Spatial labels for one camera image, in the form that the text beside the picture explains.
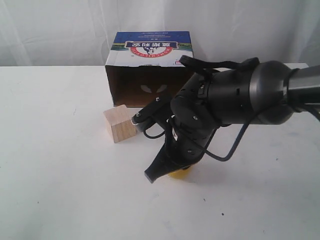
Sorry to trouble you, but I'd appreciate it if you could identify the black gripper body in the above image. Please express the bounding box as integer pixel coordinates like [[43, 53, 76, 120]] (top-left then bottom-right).
[[169, 74, 220, 167]]

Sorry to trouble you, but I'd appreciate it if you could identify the yellow round object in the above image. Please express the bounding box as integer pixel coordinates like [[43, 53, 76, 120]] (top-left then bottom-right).
[[168, 166, 192, 180]]

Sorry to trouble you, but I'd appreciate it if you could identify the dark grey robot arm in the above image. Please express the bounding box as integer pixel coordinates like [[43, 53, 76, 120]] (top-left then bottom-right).
[[144, 57, 320, 182]]

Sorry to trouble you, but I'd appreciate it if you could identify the wooden cube block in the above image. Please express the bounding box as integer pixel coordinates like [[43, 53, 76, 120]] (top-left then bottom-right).
[[103, 104, 137, 143]]

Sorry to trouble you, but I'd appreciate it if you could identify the open cardboard milk box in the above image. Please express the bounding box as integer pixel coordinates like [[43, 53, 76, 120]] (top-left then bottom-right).
[[105, 31, 194, 108]]

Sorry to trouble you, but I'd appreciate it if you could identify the white curtain backdrop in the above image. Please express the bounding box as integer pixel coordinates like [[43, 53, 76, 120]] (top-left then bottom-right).
[[0, 0, 320, 66]]

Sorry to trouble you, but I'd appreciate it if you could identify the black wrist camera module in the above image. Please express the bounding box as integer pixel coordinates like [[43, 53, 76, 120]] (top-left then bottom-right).
[[131, 94, 173, 140]]

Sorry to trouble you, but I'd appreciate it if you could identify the black cable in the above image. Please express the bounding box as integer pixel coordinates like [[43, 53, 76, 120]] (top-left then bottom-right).
[[204, 122, 251, 162]]

